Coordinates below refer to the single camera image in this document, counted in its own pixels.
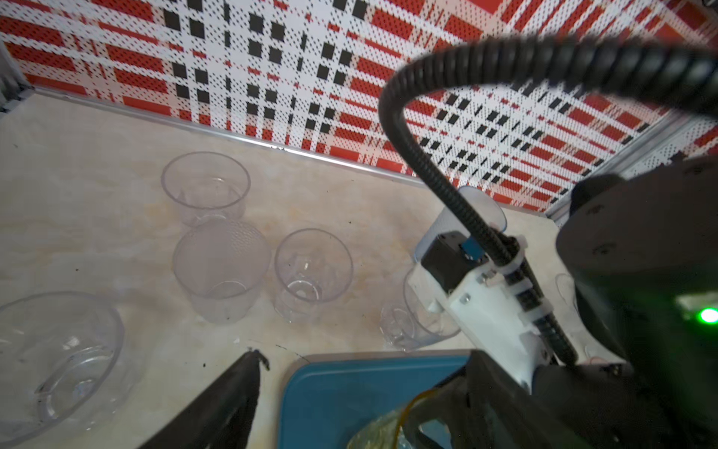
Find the clear cup back left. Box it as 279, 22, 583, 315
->
161, 152, 252, 227

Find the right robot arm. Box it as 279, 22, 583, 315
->
359, 36, 717, 448

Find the clear cup beside frosted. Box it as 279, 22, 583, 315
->
274, 228, 353, 324

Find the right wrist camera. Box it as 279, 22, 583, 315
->
408, 231, 553, 390

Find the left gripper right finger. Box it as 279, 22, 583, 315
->
400, 351, 590, 448

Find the yellow transparent plastic cup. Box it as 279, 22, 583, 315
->
347, 388, 439, 449

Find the teal plastic tray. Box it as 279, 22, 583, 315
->
277, 350, 469, 448

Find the clear cup near left wall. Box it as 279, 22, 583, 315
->
1, 291, 138, 448

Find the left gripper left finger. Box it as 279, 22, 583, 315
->
142, 350, 269, 448

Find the clear faceted cup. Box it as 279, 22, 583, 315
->
379, 267, 461, 352

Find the frosted clear plastic cup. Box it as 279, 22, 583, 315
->
172, 219, 271, 325

